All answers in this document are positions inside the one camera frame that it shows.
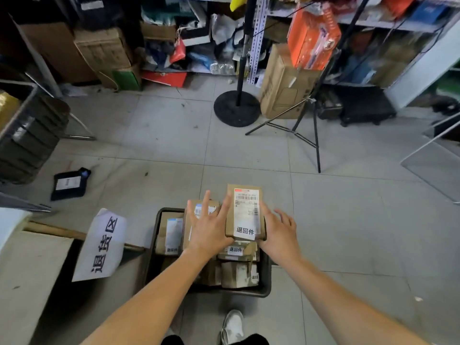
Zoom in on person's left hand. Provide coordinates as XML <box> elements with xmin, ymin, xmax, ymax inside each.
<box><xmin>186</xmin><ymin>190</ymin><xmax>236</xmax><ymax>261</ymax></box>

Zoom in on person's right hand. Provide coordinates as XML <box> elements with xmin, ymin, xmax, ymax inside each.
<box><xmin>258</xmin><ymin>203</ymin><xmax>303</xmax><ymax>265</ymax></box>

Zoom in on brown parcel with long label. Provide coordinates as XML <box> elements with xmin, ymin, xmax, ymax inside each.
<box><xmin>225</xmin><ymin>183</ymin><xmax>267</xmax><ymax>242</ymax></box>

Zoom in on person's left forearm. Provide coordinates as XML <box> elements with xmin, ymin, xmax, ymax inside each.
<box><xmin>80</xmin><ymin>247</ymin><xmax>218</xmax><ymax>345</ymax></box>

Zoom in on person's right forearm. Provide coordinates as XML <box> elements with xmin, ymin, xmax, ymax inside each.
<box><xmin>262</xmin><ymin>253</ymin><xmax>430</xmax><ymax>345</ymax></box>

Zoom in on tall brown cardboard parcel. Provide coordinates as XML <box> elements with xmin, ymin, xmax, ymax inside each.
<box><xmin>182</xmin><ymin>199</ymin><xmax>221</xmax><ymax>253</ymax></box>

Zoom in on brown parcel with blue-white label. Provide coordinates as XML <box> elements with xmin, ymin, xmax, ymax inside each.
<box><xmin>155</xmin><ymin>211</ymin><xmax>185</xmax><ymax>256</ymax></box>

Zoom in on taped brown parcel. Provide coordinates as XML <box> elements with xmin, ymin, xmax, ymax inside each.
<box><xmin>217</xmin><ymin>240</ymin><xmax>260</xmax><ymax>263</ymax></box>

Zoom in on crumpled brown parcel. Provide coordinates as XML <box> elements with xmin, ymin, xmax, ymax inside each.
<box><xmin>221</xmin><ymin>261</ymin><xmax>260</xmax><ymax>289</ymax></box>

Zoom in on small brown parcel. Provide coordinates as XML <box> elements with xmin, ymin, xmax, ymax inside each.
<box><xmin>199</xmin><ymin>259</ymin><xmax>223</xmax><ymax>286</ymax></box>

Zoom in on black plastic bin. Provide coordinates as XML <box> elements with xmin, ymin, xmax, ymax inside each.
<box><xmin>145</xmin><ymin>207</ymin><xmax>273</xmax><ymax>298</ymax></box>

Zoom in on white paper sign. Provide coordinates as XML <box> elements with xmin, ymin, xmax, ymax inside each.
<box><xmin>71</xmin><ymin>208</ymin><xmax>128</xmax><ymax>283</ymax></box>

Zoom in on white shoe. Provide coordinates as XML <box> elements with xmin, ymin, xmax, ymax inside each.
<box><xmin>219</xmin><ymin>309</ymin><xmax>245</xmax><ymax>345</ymax></box>

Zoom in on black round-base stand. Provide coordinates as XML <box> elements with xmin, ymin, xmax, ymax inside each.
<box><xmin>213</xmin><ymin>0</ymin><xmax>262</xmax><ymax>128</ymax></box>

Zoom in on black tripod stand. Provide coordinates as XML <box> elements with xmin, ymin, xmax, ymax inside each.
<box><xmin>245</xmin><ymin>0</ymin><xmax>372</xmax><ymax>174</ymax></box>

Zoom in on black mailer bag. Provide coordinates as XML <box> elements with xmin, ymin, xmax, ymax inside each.
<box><xmin>50</xmin><ymin>167</ymin><xmax>92</xmax><ymax>202</ymax></box>

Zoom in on large brown cardboard box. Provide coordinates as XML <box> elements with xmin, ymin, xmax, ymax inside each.
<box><xmin>259</xmin><ymin>43</ymin><xmax>324</xmax><ymax>120</ymax></box>

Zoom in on wooden stick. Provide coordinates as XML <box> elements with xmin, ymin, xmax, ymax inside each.
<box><xmin>23</xmin><ymin>220</ymin><xmax>145</xmax><ymax>253</ymax></box>

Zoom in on flat red box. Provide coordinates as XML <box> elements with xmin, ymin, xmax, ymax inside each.
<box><xmin>141</xmin><ymin>69</ymin><xmax>188</xmax><ymax>89</ymax></box>

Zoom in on metal chair legs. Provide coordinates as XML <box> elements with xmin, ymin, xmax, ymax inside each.
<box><xmin>24</xmin><ymin>71</ymin><xmax>97</xmax><ymax>141</ymax></box>

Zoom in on green box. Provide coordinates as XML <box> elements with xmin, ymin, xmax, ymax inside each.
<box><xmin>98</xmin><ymin>64</ymin><xmax>143</xmax><ymax>92</ymax></box>

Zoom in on black wheeled case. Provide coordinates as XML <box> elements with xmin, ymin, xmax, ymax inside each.
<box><xmin>339</xmin><ymin>84</ymin><xmax>397</xmax><ymax>127</ymax></box>

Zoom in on red paper bag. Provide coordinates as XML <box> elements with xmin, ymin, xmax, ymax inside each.
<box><xmin>168</xmin><ymin>37</ymin><xmax>187</xmax><ymax>64</ymax></box>

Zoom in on stack of black folded crates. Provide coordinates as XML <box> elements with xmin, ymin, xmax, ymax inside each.
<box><xmin>0</xmin><ymin>80</ymin><xmax>71</xmax><ymax>186</ymax></box>

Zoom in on grey board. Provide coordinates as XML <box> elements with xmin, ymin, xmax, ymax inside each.
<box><xmin>0</xmin><ymin>229</ymin><xmax>75</xmax><ymax>345</ymax></box>

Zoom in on brown cardboard box with print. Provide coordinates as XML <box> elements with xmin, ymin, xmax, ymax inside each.
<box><xmin>73</xmin><ymin>27</ymin><xmax>134</xmax><ymax>73</ymax></box>

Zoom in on white plastic bag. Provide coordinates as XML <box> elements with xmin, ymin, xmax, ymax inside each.
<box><xmin>210</xmin><ymin>14</ymin><xmax>238</xmax><ymax>46</ymax></box>

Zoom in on orange product box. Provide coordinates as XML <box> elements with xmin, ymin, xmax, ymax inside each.
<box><xmin>286</xmin><ymin>2</ymin><xmax>341</xmax><ymax>71</ymax></box>

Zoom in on flat brown cardboard sheet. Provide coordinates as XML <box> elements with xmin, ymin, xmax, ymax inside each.
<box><xmin>10</xmin><ymin>17</ymin><xmax>98</xmax><ymax>84</ymax></box>

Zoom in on white panel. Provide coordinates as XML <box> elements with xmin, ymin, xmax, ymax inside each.
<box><xmin>384</xmin><ymin>17</ymin><xmax>460</xmax><ymax>110</ymax></box>

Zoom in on metal storage shelf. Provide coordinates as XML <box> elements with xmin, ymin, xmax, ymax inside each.
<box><xmin>247</xmin><ymin>0</ymin><xmax>460</xmax><ymax>88</ymax></box>

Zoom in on blue box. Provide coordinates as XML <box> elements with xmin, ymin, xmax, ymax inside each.
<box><xmin>409</xmin><ymin>0</ymin><xmax>450</xmax><ymax>24</ymax></box>

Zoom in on metal frame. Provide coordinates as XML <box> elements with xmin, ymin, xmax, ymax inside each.
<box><xmin>400</xmin><ymin>111</ymin><xmax>460</xmax><ymax>205</ymax></box>

